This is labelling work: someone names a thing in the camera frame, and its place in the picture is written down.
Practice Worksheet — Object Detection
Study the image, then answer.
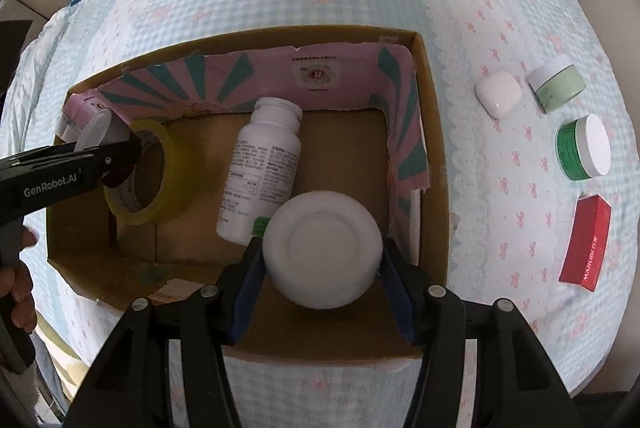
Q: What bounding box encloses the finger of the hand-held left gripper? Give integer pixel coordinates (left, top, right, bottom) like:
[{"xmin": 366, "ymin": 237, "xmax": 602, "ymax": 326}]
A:
[{"xmin": 75, "ymin": 134, "xmax": 144, "ymax": 183}]

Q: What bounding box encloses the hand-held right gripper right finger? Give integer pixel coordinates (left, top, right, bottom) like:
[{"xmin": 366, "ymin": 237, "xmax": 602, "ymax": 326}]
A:
[{"xmin": 381, "ymin": 237, "xmax": 572, "ymax": 428}]

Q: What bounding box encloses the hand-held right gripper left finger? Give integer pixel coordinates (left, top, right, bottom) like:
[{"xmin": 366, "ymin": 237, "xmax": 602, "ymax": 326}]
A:
[{"xmin": 65, "ymin": 239, "xmax": 267, "ymax": 428}]

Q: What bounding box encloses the pink bottle with white cap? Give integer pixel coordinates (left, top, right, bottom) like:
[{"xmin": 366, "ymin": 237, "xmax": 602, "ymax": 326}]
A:
[{"xmin": 62, "ymin": 91, "xmax": 127, "ymax": 154}]

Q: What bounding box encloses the white round jar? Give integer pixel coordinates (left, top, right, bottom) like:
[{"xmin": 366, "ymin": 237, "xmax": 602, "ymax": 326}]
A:
[{"xmin": 252, "ymin": 190, "xmax": 385, "ymax": 310}]

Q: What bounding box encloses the cardboard box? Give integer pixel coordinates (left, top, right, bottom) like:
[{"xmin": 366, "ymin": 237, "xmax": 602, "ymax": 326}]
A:
[{"xmin": 46, "ymin": 27, "xmax": 450, "ymax": 362}]

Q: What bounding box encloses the person's left hand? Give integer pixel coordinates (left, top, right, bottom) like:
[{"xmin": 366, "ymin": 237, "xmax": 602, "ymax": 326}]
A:
[{"xmin": 0, "ymin": 228, "xmax": 39, "ymax": 331}]

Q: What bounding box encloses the clear yellowish tape roll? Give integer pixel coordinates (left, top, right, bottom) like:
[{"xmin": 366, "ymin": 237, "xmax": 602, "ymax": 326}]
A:
[{"xmin": 102, "ymin": 118, "xmax": 197, "ymax": 227}]

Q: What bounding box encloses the white pill bottle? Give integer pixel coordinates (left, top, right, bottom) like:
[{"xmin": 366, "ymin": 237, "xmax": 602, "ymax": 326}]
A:
[{"xmin": 215, "ymin": 96, "xmax": 304, "ymax": 247}]

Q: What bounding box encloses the red rectangular box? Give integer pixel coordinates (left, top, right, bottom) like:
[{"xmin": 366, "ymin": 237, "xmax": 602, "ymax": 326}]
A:
[{"xmin": 558, "ymin": 194, "xmax": 613, "ymax": 293}]

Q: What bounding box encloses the white earbud case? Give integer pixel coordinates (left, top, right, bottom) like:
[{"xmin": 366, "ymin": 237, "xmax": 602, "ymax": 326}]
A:
[{"xmin": 474, "ymin": 70, "xmax": 524, "ymax": 118}]

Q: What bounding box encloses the dark green jar white lid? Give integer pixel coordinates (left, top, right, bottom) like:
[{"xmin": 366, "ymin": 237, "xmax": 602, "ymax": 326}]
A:
[{"xmin": 555, "ymin": 112, "xmax": 612, "ymax": 182}]

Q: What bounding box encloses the pale green jar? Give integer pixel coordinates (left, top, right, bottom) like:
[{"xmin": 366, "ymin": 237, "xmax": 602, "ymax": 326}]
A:
[{"xmin": 528, "ymin": 54, "xmax": 586, "ymax": 115}]

